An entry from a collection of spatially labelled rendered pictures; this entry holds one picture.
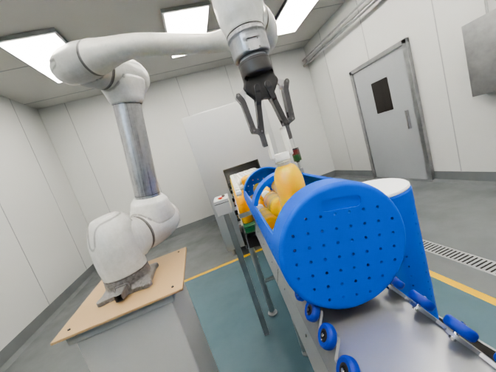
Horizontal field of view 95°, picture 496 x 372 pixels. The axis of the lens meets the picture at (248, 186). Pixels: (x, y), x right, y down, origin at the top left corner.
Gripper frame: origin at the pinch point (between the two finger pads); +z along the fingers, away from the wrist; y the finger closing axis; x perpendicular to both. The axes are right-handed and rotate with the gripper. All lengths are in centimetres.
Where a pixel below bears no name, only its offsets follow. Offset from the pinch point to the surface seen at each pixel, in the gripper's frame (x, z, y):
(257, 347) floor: 91, 134, -34
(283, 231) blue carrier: -11.6, 17.0, -7.0
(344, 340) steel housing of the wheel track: -15.8, 41.4, -2.3
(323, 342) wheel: -17.9, 38.1, -6.8
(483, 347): 29, 119, 74
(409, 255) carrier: 21, 56, 42
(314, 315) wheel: -11.7, 37.3, -5.9
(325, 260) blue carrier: -11.9, 26.0, -0.3
